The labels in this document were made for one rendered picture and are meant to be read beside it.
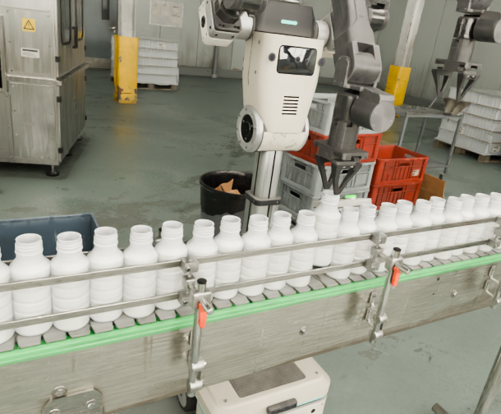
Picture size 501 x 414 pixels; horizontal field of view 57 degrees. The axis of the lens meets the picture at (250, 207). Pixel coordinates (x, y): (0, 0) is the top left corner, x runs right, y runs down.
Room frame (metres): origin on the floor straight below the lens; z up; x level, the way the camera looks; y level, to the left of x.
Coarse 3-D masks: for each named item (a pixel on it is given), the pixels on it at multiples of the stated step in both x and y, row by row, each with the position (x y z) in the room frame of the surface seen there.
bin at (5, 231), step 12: (48, 216) 1.15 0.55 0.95; (60, 216) 1.16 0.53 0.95; (72, 216) 1.18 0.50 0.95; (84, 216) 1.20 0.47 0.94; (0, 228) 1.09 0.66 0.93; (12, 228) 1.10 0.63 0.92; (24, 228) 1.12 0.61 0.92; (36, 228) 1.13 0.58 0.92; (48, 228) 1.15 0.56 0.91; (60, 228) 1.16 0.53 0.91; (72, 228) 1.18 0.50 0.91; (84, 228) 1.20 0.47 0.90; (0, 240) 1.09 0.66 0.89; (12, 240) 1.10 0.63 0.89; (48, 240) 1.15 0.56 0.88; (84, 240) 1.20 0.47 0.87; (0, 252) 1.08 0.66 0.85; (12, 252) 1.10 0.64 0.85; (48, 252) 1.15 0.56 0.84
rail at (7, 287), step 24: (336, 240) 0.89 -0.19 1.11; (360, 240) 0.92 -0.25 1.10; (144, 264) 0.68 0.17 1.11; (168, 264) 0.70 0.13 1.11; (360, 264) 0.93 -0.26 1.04; (0, 288) 0.56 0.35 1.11; (24, 288) 0.58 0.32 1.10; (216, 288) 0.75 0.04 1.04; (72, 312) 0.62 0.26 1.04; (96, 312) 0.63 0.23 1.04
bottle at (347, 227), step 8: (344, 208) 0.95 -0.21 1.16; (352, 208) 0.96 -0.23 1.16; (344, 216) 0.93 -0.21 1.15; (352, 216) 0.92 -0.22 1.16; (344, 224) 0.93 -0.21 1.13; (352, 224) 0.93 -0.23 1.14; (344, 232) 0.92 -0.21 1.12; (352, 232) 0.92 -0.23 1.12; (336, 248) 0.92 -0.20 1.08; (344, 248) 0.91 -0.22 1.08; (352, 248) 0.92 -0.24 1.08; (336, 256) 0.92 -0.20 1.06; (344, 256) 0.91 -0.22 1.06; (352, 256) 0.92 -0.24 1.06; (336, 264) 0.92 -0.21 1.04; (336, 272) 0.91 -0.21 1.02; (344, 272) 0.92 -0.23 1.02
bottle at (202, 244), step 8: (200, 224) 0.78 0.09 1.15; (208, 224) 0.78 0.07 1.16; (200, 232) 0.75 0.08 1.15; (208, 232) 0.75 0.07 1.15; (192, 240) 0.76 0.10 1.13; (200, 240) 0.75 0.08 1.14; (208, 240) 0.75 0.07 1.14; (192, 248) 0.74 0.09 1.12; (200, 248) 0.74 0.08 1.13; (208, 248) 0.74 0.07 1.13; (216, 248) 0.76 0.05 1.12; (200, 256) 0.73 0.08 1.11; (200, 264) 0.74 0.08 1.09; (208, 264) 0.74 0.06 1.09; (200, 272) 0.74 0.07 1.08; (208, 272) 0.74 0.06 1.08; (208, 280) 0.74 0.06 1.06
